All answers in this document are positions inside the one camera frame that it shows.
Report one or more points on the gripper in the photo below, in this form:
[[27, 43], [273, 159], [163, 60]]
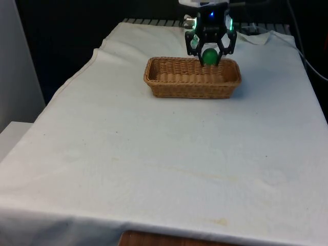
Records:
[[212, 21]]

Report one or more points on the green ball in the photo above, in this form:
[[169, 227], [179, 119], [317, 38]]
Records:
[[209, 56]]

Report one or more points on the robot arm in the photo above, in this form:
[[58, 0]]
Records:
[[231, 24]]

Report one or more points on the brown wicker basket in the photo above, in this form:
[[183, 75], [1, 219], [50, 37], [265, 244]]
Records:
[[189, 85]]

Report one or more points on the pale locker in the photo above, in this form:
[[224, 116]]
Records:
[[18, 64]]

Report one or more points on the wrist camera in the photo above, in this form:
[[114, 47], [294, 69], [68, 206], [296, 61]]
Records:
[[189, 2]]

